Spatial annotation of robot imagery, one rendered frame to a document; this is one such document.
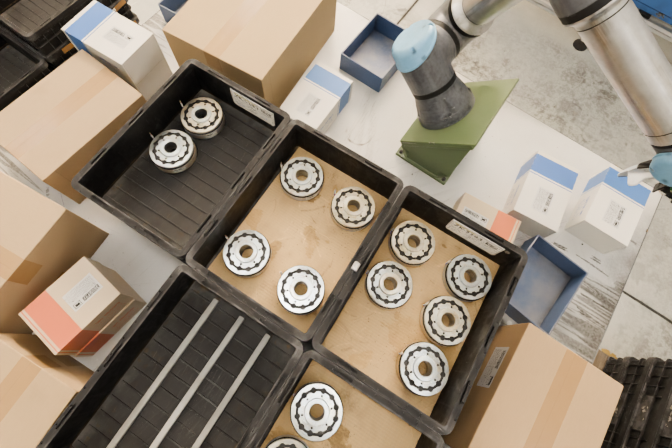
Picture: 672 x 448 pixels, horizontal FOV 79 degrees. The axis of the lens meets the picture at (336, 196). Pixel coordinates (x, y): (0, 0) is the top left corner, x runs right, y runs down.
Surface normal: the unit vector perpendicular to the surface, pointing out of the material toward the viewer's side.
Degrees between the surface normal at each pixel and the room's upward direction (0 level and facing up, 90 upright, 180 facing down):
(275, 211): 0
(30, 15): 0
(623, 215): 0
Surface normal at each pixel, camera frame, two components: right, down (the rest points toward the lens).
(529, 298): 0.06, -0.35
